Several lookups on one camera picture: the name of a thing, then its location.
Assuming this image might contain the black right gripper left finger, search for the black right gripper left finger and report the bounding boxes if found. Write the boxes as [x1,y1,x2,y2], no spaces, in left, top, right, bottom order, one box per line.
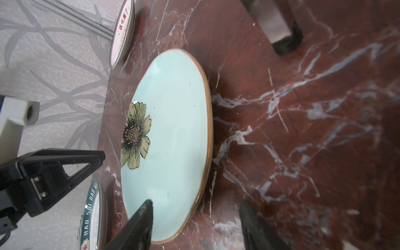
[104,200,154,250]

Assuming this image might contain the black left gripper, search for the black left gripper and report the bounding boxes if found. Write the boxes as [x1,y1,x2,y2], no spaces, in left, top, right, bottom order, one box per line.
[1,149,106,235]

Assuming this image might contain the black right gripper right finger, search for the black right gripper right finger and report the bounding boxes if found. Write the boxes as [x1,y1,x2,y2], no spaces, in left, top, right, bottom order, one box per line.
[239,200,291,250]

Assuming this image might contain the green flower plate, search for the green flower plate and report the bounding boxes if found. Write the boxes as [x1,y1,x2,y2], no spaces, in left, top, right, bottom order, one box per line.
[120,49,213,245]

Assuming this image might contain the stainless steel dish rack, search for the stainless steel dish rack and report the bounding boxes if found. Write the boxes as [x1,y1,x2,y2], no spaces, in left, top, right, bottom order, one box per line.
[241,0,303,56]

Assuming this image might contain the white plate dark lettered rim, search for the white plate dark lettered rim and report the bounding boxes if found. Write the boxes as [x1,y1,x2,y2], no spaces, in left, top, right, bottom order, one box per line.
[76,178,108,250]

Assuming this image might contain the large orange sunburst plate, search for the large orange sunburst plate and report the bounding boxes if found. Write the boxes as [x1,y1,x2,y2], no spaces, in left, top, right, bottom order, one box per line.
[109,0,135,69]

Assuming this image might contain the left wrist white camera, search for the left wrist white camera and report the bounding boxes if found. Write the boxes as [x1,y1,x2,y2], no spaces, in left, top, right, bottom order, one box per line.
[1,95,40,164]

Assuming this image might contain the aluminium frame rail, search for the aluminium frame rail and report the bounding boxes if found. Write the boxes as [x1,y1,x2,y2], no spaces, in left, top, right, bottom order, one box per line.
[32,0,114,41]

